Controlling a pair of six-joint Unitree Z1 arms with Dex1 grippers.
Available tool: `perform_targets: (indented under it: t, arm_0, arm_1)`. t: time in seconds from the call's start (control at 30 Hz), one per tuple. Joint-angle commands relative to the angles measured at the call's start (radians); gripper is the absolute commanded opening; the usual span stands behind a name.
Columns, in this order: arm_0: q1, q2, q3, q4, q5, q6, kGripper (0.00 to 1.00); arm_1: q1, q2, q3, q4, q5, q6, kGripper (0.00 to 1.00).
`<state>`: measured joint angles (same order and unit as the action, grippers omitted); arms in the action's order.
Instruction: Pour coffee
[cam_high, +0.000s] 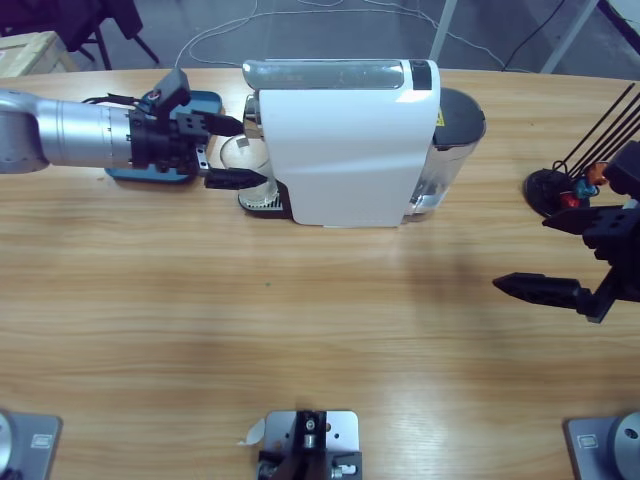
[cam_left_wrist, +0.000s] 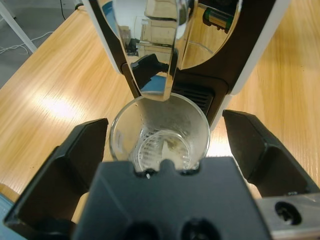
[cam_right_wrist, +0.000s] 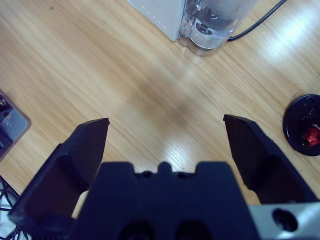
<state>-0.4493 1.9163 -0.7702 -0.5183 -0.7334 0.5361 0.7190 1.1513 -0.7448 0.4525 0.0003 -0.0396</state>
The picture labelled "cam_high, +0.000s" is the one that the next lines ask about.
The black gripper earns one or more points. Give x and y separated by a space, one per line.
622 250
160 142

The clear drinking glass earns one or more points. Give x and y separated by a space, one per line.
245 155

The white capsule coffee machine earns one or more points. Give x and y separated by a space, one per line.
350 150

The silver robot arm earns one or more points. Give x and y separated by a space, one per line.
70 132

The red coffee capsule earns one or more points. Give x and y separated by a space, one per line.
569 201

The teal coffee capsule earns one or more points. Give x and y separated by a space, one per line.
582 188

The orange coffee capsule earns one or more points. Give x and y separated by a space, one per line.
595 175

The teal plastic tray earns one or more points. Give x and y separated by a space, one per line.
207 102

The black capsule holder with rods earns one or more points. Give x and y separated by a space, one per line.
540 190

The black chair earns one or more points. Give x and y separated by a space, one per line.
120 20

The wooden crate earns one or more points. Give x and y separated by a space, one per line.
35 50

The white paper tag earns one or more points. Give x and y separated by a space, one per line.
255 432

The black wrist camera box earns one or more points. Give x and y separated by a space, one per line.
172 90
625 167

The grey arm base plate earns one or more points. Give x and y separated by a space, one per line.
30 442
600 445

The white metal frame leg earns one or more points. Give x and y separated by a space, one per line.
570 37
445 25

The grey mount with dark post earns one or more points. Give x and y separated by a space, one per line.
310 440

